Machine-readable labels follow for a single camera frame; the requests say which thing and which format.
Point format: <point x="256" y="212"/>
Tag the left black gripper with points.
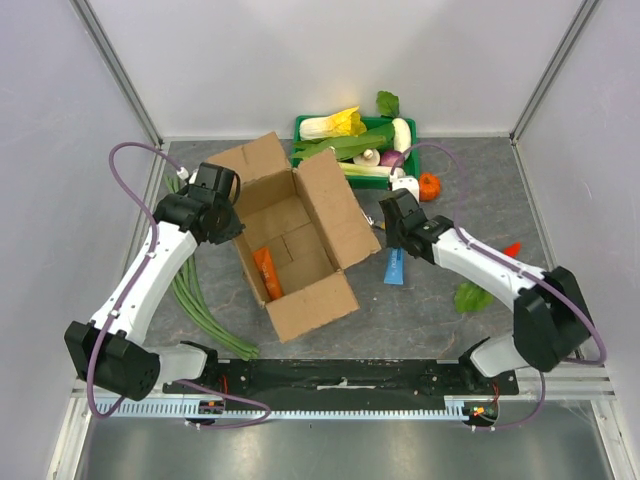
<point x="234" y="228"/>

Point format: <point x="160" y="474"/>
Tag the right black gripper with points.
<point x="391" y="226"/>

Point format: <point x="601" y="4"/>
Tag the blue tube product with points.
<point x="394" y="274"/>

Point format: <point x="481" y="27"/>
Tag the brown cardboard express box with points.
<point x="312" y="223"/>

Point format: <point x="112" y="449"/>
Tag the yellow utility knife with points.
<point x="377" y="224"/>

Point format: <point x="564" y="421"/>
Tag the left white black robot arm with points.
<point x="107" y="351"/>

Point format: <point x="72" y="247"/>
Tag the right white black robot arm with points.
<point x="550" y="317"/>

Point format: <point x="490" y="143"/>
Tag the small orange pumpkin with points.
<point x="429" y="187"/>

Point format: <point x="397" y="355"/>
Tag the green long beans bundle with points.
<point x="187" y="291"/>

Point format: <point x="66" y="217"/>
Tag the green plastic vegetable tray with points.
<point x="411" y="166"/>

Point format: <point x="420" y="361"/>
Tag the purple onion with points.
<point x="392" y="158"/>

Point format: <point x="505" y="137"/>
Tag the orange tube product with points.
<point x="266" y="267"/>

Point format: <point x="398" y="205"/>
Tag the white mushroom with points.
<point x="369" y="158"/>

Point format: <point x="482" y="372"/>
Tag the white green leek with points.
<point x="378" y="171"/>

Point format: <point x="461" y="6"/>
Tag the large green leaf vegetable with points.
<point x="346" y="147"/>

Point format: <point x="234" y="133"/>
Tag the white radish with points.
<point x="402" y="139"/>

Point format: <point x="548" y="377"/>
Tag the loose green lettuce leaf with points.
<point x="471" y="298"/>

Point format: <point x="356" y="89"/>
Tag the orange carrot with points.
<point x="512" y="250"/>

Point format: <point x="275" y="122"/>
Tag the napa cabbage with yellow leaves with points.
<point x="347" y="122"/>

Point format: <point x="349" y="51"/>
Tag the green leaf behind tray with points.
<point x="387" y="104"/>

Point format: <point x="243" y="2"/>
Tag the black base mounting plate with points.
<point x="352" y="384"/>

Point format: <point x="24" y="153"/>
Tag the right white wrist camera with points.
<point x="400" y="180"/>

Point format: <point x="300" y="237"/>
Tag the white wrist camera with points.
<point x="185" y="176"/>
<point x="400" y="180"/>

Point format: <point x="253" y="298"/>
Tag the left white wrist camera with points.
<point x="185" y="176"/>

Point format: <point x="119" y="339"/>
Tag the grey slotted cable duct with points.
<point x="193" y="407"/>

